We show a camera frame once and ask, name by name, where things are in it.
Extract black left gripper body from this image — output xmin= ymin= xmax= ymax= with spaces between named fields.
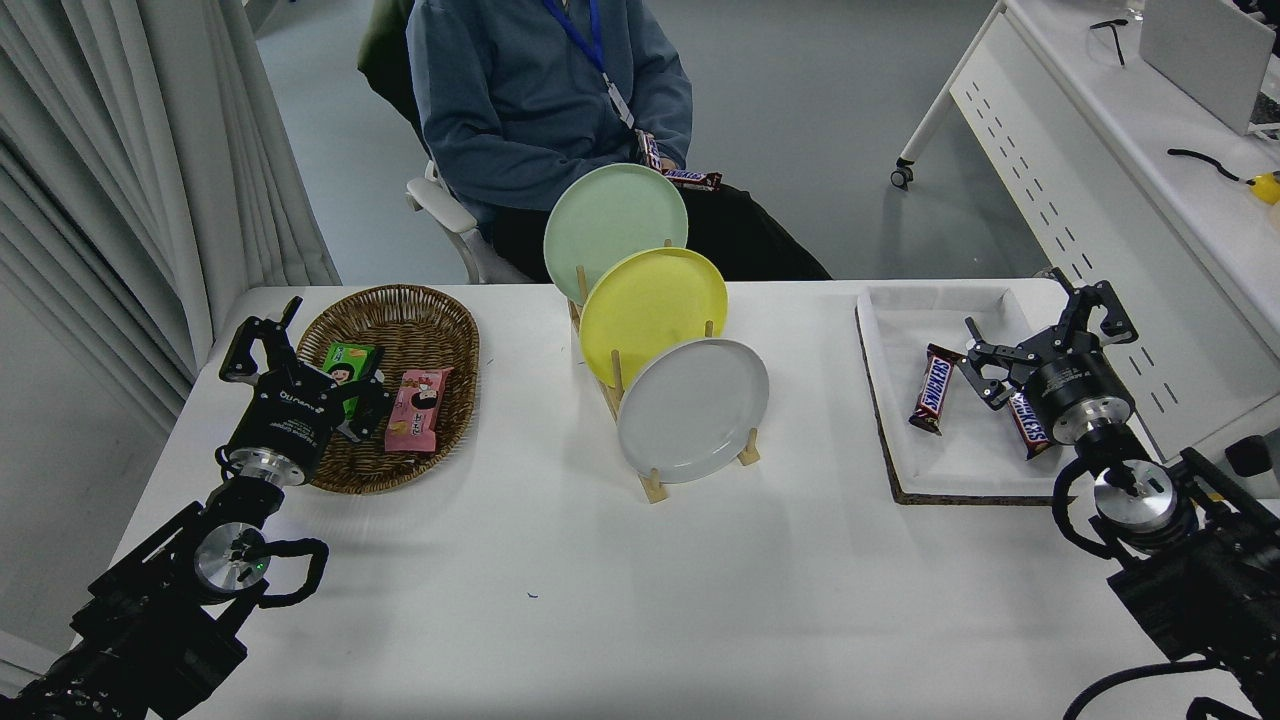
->
xmin=230 ymin=363 xmax=352 ymax=470

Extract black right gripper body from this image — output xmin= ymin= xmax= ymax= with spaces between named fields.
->
xmin=1026 ymin=348 xmax=1137 ymax=427

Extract grey plate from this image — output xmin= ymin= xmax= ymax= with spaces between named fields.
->
xmin=616 ymin=338 xmax=771 ymax=485

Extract yellow plate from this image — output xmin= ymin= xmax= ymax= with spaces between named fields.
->
xmin=579 ymin=247 xmax=729 ymax=389

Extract wooden plate rack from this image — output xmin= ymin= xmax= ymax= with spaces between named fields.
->
xmin=567 ymin=238 xmax=761 ymax=505

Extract pale green plate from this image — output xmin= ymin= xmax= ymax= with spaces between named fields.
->
xmin=543 ymin=163 xmax=690 ymax=306

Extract green snack pack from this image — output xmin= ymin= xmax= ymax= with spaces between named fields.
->
xmin=322 ymin=341 xmax=386 ymax=419

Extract pink snack pack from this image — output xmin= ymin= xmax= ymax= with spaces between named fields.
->
xmin=384 ymin=366 xmax=454 ymax=455

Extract white tray with cork base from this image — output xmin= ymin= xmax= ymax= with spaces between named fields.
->
xmin=855 ymin=284 xmax=1091 ymax=506

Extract brown wicker basket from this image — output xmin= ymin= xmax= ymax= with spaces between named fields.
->
xmin=295 ymin=284 xmax=481 ymax=496

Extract white desk with perforated panel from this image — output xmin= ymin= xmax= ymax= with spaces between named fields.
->
xmin=890 ymin=0 xmax=1280 ymax=463

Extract white chair with dark backrest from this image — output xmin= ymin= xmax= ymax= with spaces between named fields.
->
xmin=357 ymin=0 xmax=531 ymax=285

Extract pale grey curtain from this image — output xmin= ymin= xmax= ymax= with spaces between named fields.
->
xmin=0 ymin=0 xmax=341 ymax=436

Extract black glasses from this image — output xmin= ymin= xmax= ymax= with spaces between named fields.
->
xmin=1090 ymin=18 xmax=1129 ymax=67

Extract pale grey laptop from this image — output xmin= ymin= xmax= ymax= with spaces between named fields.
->
xmin=1140 ymin=0 xmax=1280 ymax=136

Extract person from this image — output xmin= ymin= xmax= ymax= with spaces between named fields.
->
xmin=405 ymin=0 xmax=833 ymax=283

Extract black cylindrical post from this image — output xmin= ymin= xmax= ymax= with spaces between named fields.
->
xmin=1225 ymin=435 xmax=1273 ymax=479

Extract black strap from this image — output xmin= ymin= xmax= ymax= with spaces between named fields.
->
xmin=1167 ymin=148 xmax=1256 ymax=184

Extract blue lanyard with white badge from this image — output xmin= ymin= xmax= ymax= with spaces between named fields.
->
xmin=543 ymin=0 xmax=636 ymax=129

